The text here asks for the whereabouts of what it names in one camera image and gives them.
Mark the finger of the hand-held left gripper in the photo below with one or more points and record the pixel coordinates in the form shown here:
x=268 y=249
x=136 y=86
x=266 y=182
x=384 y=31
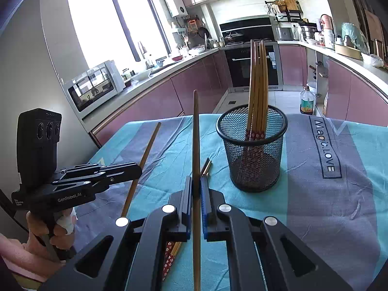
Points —
x=121 y=168
x=100 y=182

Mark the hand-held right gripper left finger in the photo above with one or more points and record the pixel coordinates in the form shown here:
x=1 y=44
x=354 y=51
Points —
x=189 y=200

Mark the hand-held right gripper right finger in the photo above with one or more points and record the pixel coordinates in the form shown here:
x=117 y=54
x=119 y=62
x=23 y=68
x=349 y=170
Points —
x=204 y=206

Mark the black mesh utensil holder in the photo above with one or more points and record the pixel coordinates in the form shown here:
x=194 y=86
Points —
x=257 y=175

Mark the bunch of wooden chopsticks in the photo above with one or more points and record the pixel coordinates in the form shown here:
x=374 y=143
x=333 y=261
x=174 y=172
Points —
x=257 y=81

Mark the person's left hand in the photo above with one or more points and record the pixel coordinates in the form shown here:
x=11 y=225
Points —
x=65 y=239

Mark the grey refrigerator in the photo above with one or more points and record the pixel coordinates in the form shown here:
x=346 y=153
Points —
x=54 y=81

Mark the white microwave oven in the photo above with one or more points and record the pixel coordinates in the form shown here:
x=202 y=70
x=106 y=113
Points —
x=94 y=89

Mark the white kitchen countertop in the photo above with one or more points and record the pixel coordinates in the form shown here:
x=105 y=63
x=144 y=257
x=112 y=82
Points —
x=145 y=86

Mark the pink base cabinets under window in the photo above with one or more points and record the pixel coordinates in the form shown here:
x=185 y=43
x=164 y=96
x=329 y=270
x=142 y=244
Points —
x=169 y=94

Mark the large white bowl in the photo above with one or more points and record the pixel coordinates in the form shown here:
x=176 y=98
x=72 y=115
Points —
x=142 y=74

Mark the blue and grey printed tablecloth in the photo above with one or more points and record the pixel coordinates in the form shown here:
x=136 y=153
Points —
x=303 y=218

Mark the pink bowl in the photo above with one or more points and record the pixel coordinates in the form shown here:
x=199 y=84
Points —
x=177 y=57

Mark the small white bowl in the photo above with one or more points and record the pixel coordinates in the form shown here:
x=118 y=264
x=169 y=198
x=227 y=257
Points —
x=197 y=51

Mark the kitchen window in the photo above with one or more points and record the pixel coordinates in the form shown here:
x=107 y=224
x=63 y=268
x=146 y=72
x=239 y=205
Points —
x=115 y=27

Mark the black built-in oven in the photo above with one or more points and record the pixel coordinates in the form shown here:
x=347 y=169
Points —
x=239 y=66

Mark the plastic oil bottle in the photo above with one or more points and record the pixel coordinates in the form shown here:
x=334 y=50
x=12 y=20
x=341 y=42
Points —
x=307 y=103

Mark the hanging black frying pan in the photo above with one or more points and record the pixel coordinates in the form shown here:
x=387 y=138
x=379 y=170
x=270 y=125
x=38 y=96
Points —
x=203 y=32

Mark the black pot with glass lid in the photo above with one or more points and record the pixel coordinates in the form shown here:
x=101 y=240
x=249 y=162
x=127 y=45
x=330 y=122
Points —
x=233 y=37

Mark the black range hood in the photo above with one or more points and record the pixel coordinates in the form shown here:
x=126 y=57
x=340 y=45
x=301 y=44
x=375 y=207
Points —
x=245 y=24

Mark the pink base cabinets beside oven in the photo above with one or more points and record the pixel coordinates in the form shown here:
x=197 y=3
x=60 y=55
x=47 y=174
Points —
x=354 y=97

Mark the silver rice cooker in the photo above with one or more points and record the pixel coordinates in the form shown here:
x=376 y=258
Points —
x=284 y=34

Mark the stainless steel pot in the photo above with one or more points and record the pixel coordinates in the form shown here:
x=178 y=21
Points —
x=308 y=33

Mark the round bamboo box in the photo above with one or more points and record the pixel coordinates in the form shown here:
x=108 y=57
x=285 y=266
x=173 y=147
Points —
x=348 y=52

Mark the wooden cutting board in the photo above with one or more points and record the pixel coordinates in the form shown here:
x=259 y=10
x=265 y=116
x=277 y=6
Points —
x=290 y=3

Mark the pink kettle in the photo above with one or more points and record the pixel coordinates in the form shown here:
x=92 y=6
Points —
x=326 y=22

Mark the bowl in white plastic bag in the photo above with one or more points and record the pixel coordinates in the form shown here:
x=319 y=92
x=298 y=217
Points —
x=372 y=60

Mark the green plastic-covered appliance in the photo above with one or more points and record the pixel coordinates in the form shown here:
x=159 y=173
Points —
x=354 y=35

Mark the white wall water heater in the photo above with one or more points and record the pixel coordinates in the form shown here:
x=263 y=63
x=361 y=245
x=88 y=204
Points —
x=174 y=3

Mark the black wall shelf rack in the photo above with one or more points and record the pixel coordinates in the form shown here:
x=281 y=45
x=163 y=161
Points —
x=288 y=16

